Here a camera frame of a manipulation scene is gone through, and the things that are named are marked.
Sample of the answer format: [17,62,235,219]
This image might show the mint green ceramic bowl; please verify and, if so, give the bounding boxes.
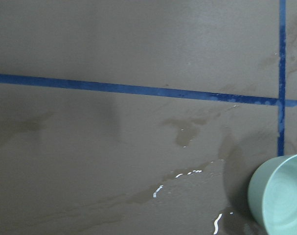
[248,154,297,235]

